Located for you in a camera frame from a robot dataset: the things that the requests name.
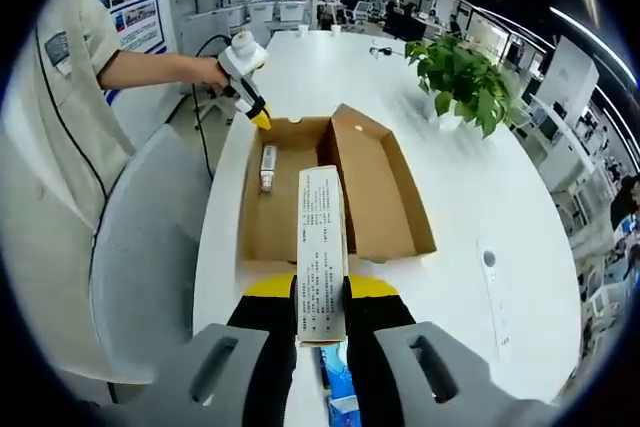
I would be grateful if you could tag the small white black device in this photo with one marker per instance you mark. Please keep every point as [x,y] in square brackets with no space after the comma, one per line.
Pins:
[382,50]

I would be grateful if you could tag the brown cardboard shoe box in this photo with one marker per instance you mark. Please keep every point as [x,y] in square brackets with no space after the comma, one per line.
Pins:
[380,187]

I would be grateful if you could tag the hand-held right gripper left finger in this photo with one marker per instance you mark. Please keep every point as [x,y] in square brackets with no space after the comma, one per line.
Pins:
[260,347]

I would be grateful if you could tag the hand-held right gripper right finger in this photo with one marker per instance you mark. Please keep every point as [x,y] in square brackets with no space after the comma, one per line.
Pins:
[380,347]

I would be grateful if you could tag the white pump bottle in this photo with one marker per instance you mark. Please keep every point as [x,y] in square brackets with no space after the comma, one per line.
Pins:
[267,167]

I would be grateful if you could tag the blue wet wipes pack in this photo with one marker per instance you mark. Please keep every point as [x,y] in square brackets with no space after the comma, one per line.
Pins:
[340,377]

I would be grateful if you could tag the white blue medicine box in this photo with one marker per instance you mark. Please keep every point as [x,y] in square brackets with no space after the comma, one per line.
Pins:
[320,247]

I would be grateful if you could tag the person in beige shirt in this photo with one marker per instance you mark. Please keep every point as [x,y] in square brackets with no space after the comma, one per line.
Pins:
[45,172]

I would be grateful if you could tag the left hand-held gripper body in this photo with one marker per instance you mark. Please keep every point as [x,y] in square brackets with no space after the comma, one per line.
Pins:
[242,57]

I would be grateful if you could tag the green plant in white pot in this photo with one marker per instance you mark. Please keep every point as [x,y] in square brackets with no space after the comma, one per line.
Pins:
[465,77]

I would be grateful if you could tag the white storage bin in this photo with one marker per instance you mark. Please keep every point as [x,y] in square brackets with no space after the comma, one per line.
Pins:
[261,16]
[292,12]

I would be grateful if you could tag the person's left hand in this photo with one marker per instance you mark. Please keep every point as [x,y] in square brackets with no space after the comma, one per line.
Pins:
[212,74]

